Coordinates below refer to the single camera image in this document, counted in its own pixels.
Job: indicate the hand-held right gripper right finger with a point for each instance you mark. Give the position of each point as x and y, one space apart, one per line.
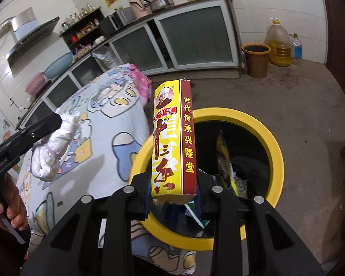
199 204

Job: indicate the pink printed cloth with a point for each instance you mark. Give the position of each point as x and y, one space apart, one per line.
142 83

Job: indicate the steel range hood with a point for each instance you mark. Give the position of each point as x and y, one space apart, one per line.
31 37

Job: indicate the bag of bread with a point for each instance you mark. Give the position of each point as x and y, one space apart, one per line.
82 52

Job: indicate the brown wooden door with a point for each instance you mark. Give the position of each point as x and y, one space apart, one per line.
342 34

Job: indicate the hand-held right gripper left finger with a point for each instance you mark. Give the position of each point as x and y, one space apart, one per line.
147 207

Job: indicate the dark shelf with bottles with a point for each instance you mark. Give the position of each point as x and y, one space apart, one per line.
83 31

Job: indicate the person's left forearm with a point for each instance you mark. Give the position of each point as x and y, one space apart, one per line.
3 253

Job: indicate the yellow rimmed black bin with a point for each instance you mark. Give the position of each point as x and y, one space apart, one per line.
247 118

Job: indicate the cartoon printed tablecloth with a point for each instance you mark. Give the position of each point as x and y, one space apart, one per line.
109 126

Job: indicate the yellow red carton box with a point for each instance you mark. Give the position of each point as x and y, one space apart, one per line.
172 138

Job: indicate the white glove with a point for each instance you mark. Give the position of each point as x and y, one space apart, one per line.
54 146

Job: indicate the pink thermos flask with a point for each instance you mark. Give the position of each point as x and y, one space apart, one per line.
138 10

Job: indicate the brown plastic bucket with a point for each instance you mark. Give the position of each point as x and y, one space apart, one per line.
256 63

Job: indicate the large oil jug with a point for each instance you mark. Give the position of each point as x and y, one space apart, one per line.
279 46

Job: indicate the steel pot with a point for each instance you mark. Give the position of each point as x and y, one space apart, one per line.
161 3

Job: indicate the clear plastic bag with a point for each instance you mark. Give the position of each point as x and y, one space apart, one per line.
106 57

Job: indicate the clear bottle blue label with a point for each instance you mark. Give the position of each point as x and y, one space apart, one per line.
296 50

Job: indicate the glass door kitchen counter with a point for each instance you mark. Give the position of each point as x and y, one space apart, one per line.
195 34

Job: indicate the white bowls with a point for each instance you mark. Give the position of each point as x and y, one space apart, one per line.
98 40

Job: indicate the pink plastic basin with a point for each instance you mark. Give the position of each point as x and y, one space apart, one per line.
36 84

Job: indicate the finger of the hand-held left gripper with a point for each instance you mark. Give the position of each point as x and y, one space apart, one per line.
37 129

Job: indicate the person's left hand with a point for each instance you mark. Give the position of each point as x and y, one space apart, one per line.
14 204

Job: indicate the microwave oven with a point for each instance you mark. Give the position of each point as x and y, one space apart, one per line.
123 15

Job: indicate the blue plastic basin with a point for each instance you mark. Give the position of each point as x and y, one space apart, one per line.
59 66

